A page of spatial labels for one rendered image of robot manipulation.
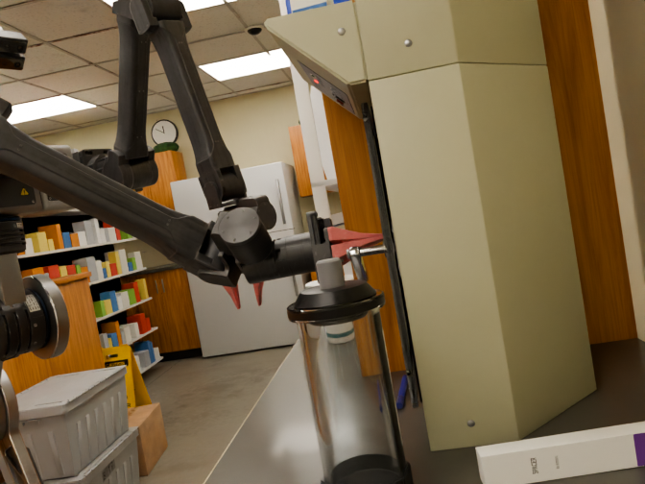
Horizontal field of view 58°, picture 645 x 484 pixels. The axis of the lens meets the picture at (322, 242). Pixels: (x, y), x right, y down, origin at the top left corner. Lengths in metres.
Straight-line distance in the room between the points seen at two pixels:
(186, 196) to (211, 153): 4.76
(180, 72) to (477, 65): 0.65
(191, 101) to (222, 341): 4.91
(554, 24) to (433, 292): 0.61
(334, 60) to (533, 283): 0.38
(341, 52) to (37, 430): 2.39
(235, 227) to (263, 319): 5.10
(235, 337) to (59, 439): 3.36
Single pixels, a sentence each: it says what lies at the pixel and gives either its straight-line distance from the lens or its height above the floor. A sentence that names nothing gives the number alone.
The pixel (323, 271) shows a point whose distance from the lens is 0.63.
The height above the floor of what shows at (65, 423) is 0.57.
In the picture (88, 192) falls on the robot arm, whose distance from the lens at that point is 0.84.
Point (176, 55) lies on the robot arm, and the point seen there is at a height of 1.62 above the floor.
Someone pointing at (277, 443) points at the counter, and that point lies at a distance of 0.91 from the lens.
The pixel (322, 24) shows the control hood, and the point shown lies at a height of 1.49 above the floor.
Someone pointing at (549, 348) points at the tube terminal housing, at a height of 1.03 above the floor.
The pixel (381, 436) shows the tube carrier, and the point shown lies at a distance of 0.65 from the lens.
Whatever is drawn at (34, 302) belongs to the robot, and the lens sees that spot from 1.47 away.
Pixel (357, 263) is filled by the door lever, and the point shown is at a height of 1.18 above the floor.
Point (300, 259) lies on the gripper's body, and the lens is 0.82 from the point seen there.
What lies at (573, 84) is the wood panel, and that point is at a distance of 1.17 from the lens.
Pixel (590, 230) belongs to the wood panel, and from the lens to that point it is 1.16.
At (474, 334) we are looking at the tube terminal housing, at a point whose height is 1.08.
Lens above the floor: 1.26
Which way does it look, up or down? 3 degrees down
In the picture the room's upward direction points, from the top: 10 degrees counter-clockwise
